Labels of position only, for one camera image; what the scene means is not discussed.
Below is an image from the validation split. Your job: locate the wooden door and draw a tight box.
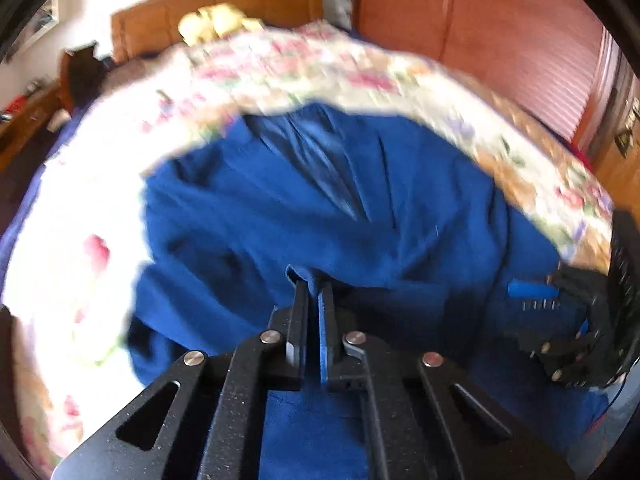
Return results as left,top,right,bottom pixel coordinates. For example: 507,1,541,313
587,55,640,206

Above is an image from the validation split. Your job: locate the wooden desk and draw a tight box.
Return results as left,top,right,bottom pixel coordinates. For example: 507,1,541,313
0,80,64,171

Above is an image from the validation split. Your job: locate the wooden bed headboard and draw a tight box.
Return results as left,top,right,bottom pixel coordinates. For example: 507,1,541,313
110,0,326,63

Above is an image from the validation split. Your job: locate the wooden chair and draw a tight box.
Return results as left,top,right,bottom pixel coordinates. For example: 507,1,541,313
60,42,109,111

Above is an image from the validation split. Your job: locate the metal door handle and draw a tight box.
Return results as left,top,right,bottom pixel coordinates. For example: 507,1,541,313
614,110,640,157

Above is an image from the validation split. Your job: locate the yellow plush toy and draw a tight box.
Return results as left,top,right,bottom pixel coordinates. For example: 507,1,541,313
177,4,264,47

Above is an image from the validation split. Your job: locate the wooden louvered wardrobe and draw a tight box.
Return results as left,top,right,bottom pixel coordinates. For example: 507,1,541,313
350,0,622,147

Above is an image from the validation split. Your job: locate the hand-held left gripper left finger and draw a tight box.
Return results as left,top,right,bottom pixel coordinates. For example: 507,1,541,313
52,280,309,480

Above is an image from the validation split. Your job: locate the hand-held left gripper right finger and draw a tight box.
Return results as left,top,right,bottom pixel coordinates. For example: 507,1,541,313
317,281,557,480

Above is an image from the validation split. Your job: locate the white wall shelf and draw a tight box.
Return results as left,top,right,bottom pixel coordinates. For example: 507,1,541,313
5,0,62,61

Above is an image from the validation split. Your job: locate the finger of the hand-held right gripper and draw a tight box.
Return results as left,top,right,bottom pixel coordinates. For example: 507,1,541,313
517,310,621,391
506,266,610,311

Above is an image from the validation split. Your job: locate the blue suit jacket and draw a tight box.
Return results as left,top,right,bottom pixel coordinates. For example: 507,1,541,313
125,102,613,480

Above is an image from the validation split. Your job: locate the floral blanket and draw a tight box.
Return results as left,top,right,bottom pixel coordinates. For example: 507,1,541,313
0,25,617,476

